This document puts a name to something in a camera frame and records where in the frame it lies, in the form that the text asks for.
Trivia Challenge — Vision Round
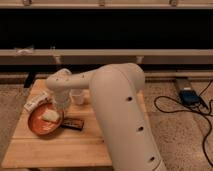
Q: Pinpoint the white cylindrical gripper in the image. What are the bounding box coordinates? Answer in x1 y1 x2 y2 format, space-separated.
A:
53 90 70 110

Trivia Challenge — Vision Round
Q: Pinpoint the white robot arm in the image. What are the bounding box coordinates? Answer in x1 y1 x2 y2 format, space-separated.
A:
46 63 167 171

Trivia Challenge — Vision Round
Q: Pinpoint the white sponge in bowl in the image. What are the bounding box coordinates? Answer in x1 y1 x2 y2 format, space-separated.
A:
42 110 60 122

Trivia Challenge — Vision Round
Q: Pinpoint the white tube package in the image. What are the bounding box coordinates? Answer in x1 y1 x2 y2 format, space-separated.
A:
24 91 50 113

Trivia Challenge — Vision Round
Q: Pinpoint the clear plastic cup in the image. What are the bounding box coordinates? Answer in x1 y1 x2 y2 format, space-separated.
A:
71 89 84 105

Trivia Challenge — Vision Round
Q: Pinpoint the dark chocolate bar wrapper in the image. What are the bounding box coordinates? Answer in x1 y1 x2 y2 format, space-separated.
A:
61 118 84 131

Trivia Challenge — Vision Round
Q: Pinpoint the wooden table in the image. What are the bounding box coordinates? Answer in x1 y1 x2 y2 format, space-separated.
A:
0 78 151 169

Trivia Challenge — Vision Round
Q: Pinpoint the blue power adapter box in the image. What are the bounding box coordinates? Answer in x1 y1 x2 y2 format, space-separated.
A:
179 88 199 106

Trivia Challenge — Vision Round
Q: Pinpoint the grey wall rail shelf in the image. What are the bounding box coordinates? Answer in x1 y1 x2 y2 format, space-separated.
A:
0 49 213 65

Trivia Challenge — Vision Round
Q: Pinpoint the black cable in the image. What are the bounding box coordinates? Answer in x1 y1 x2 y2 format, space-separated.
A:
153 79 213 168

